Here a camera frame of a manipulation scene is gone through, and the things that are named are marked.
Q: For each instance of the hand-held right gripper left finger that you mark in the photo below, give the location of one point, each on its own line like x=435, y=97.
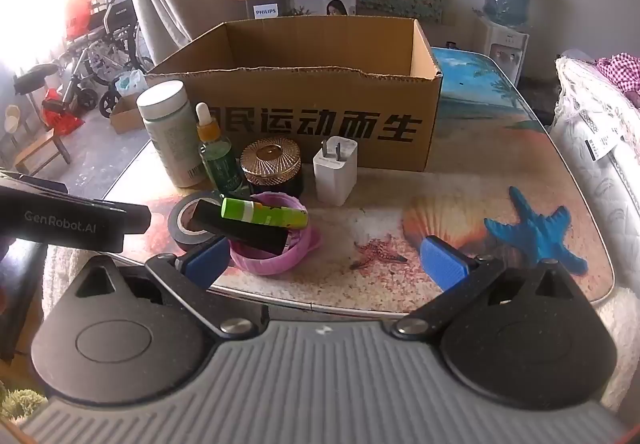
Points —
x=207, y=259

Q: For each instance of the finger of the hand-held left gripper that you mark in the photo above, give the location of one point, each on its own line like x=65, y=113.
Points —
x=137, y=220

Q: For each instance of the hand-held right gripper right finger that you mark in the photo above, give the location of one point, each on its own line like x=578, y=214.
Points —
x=442, y=266

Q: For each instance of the black tape roll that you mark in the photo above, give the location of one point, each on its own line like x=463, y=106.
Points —
x=175, y=224

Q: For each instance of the green tube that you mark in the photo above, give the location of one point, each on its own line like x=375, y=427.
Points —
x=270, y=215

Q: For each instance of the green dropper bottle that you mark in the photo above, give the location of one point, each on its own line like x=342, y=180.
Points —
x=220, y=164

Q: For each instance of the black jar with gold lid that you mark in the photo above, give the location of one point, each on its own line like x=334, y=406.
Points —
x=270, y=156

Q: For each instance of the white charger plug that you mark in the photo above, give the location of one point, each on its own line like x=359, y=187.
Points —
x=335, y=179

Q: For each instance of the brown cardboard box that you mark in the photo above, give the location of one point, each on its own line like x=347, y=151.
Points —
x=300, y=124

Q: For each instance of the wooden stool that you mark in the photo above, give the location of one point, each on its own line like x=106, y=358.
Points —
x=40, y=149

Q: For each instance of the white plastic bottle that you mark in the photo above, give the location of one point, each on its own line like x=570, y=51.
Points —
x=165, y=134

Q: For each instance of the small cardboard box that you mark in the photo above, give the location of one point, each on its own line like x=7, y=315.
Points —
x=125, y=116

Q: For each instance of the red bag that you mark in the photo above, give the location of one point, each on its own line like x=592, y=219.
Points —
x=62, y=116

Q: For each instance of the white plastic bag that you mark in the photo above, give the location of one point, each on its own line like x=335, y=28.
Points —
x=130, y=81

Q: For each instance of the black round seat stool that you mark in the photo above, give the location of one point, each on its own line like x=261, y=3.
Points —
x=35, y=76

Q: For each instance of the wheelchair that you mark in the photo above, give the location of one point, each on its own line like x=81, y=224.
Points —
x=117, y=24

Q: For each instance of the pink checkered cloth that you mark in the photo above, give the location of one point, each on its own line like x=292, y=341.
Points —
x=622, y=71

